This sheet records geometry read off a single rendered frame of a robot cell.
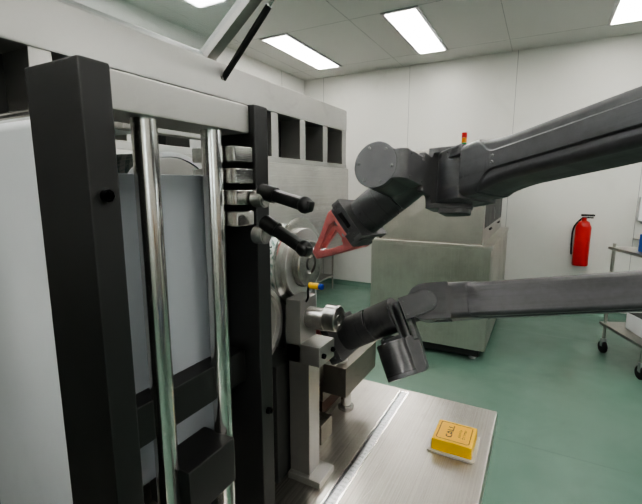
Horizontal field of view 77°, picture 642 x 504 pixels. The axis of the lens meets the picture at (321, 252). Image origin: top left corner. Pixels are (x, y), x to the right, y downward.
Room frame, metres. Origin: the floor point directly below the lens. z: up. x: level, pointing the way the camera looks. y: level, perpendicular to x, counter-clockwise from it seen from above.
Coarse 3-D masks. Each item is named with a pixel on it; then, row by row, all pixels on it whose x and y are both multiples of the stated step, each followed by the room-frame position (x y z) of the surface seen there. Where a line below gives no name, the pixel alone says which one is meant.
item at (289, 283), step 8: (296, 232) 0.63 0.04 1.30; (304, 232) 0.65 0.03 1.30; (312, 232) 0.67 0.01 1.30; (312, 240) 0.67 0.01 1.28; (288, 248) 0.61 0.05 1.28; (288, 256) 0.61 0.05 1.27; (288, 264) 0.61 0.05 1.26; (288, 272) 0.61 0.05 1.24; (288, 280) 0.61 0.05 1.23; (288, 288) 0.61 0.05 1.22; (296, 288) 0.63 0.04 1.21; (304, 288) 0.65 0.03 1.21
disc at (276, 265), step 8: (288, 224) 0.63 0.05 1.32; (296, 224) 0.65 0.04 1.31; (304, 224) 0.67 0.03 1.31; (312, 224) 0.69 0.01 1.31; (280, 248) 0.60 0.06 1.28; (280, 256) 0.60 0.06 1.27; (272, 264) 0.59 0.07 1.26; (280, 264) 0.60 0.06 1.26; (272, 272) 0.59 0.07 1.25; (280, 272) 0.60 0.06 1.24; (280, 280) 0.60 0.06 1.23; (280, 288) 0.60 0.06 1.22; (280, 296) 0.60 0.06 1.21; (288, 296) 0.62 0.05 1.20
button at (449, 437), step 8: (440, 424) 0.71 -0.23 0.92; (448, 424) 0.71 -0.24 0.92; (456, 424) 0.71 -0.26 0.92; (440, 432) 0.68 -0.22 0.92; (448, 432) 0.68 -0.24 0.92; (456, 432) 0.68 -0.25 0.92; (464, 432) 0.68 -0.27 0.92; (472, 432) 0.68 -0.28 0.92; (432, 440) 0.67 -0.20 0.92; (440, 440) 0.66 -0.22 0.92; (448, 440) 0.66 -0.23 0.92; (456, 440) 0.66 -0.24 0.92; (464, 440) 0.66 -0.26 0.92; (472, 440) 0.66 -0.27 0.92; (432, 448) 0.67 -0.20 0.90; (440, 448) 0.66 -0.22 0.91; (448, 448) 0.66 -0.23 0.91; (456, 448) 0.65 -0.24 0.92; (464, 448) 0.64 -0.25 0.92; (472, 448) 0.64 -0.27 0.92; (464, 456) 0.64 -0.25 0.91
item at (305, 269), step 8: (296, 256) 0.62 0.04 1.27; (312, 256) 0.66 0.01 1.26; (296, 264) 0.62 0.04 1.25; (304, 264) 0.63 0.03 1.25; (312, 264) 0.65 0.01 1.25; (320, 264) 0.67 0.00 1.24; (296, 272) 0.62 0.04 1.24; (304, 272) 0.63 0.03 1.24; (312, 272) 0.65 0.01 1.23; (296, 280) 0.63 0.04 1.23; (304, 280) 0.63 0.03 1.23; (312, 280) 0.65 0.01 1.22
